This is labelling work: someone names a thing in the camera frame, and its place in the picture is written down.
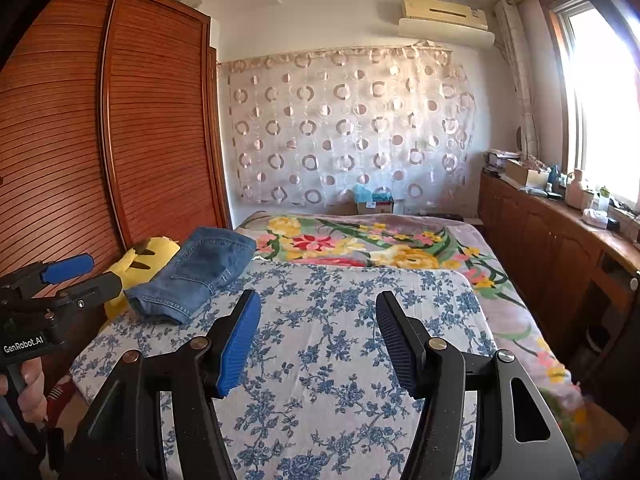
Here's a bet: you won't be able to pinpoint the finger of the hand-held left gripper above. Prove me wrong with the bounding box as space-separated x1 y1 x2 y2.
40 254 96 286
55 271 124 313

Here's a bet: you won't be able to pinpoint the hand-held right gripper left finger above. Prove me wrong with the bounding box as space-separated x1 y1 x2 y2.
60 289 263 480

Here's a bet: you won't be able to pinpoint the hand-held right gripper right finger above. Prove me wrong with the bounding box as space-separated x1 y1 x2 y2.
375 290 576 480

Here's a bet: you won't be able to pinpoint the blue denim pants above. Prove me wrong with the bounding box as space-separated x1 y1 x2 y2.
122 226 257 326

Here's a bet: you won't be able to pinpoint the person's left hand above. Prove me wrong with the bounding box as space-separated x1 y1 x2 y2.
0 355 49 428

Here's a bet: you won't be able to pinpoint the yellow plush toy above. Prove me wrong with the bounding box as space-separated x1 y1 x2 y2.
97 236 181 333

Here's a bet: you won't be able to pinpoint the red striped cloth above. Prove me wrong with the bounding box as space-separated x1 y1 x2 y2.
46 374 77 413

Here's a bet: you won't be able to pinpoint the colourful floral blanket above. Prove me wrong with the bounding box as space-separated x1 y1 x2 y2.
235 211 588 441

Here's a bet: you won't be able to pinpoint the cardboard box with blue cloth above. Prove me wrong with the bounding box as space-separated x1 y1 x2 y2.
352 185 396 216

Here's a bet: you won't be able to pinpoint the wooden slatted wardrobe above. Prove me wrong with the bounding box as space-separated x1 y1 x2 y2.
0 0 233 376

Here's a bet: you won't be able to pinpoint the wooden cabinet counter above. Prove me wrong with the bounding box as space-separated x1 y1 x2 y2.
479 170 640 361

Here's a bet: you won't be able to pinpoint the stack of papers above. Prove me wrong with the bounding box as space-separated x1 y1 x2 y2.
484 149 523 173

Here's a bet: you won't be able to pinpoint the open cardboard box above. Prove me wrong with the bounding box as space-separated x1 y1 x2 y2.
505 159 551 188

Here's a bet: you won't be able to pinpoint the circle patterned sheer curtain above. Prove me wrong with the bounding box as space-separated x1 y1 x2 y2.
220 45 476 206

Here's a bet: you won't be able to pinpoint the white plastic jug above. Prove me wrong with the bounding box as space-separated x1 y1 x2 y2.
565 167 588 208

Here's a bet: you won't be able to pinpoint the pale window curtain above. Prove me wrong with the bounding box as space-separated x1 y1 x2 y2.
495 0 541 158

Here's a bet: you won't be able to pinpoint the window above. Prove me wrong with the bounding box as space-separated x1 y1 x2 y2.
545 0 640 211

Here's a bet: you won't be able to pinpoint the cream air conditioner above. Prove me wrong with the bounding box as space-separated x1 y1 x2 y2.
400 0 488 31

